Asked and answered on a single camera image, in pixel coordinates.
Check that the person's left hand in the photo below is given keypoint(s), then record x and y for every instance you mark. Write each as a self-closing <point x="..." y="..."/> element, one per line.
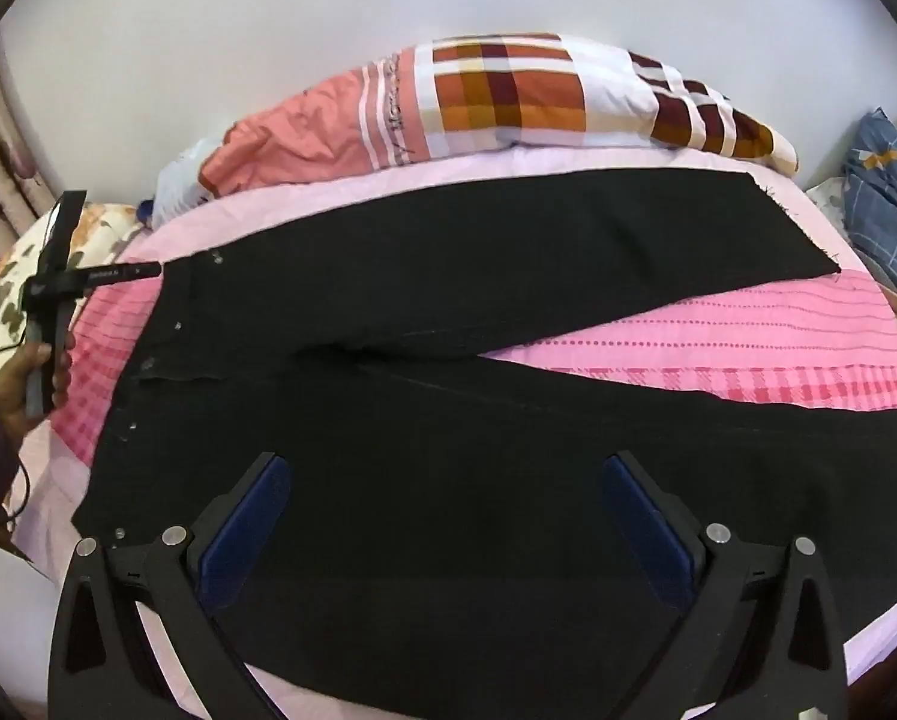
<point x="12" y="382"/>

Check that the black pants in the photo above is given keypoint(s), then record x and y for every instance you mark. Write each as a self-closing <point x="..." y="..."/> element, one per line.
<point x="456" y="397"/>

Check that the pink striped bedsheet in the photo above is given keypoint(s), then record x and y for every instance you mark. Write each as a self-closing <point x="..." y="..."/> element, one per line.
<point x="718" y="337"/>

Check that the blue patterned cloth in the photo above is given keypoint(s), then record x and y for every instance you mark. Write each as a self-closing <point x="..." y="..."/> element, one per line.
<point x="885" y="195"/>

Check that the orange checked quilt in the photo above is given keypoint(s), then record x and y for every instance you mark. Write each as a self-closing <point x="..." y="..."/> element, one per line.
<point x="508" y="90"/>

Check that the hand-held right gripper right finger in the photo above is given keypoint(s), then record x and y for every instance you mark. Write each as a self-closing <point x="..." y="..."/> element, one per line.
<point x="649" y="532"/>

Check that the white and blue cloth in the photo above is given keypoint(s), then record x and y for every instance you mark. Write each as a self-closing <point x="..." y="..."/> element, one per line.
<point x="174" y="187"/>

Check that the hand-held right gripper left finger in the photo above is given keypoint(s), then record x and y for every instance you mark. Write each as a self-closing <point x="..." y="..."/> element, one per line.
<point x="244" y="529"/>

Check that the floral pillow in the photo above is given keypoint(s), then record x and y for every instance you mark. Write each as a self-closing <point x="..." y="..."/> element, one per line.
<point x="2" y="300"/>

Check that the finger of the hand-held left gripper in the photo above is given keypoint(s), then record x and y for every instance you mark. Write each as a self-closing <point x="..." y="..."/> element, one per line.
<point x="122" y="274"/>

